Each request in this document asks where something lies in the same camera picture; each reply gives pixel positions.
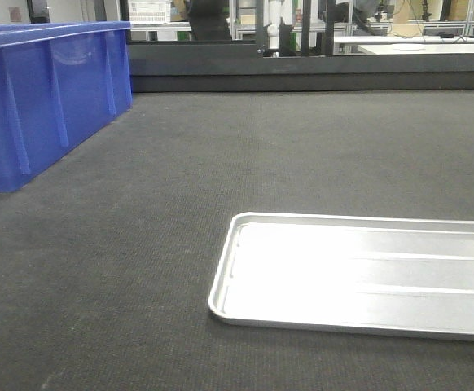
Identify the black conveyor side frame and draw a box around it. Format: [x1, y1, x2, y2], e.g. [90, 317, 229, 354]
[128, 42, 474, 93]

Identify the silver metal tray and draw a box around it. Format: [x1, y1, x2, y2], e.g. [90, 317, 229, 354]
[208, 212, 474, 340]

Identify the white table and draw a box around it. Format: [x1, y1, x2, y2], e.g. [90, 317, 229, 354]
[334, 36, 474, 55]

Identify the blue bin on conveyor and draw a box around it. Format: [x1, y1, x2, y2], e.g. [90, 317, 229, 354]
[0, 21, 133, 192]

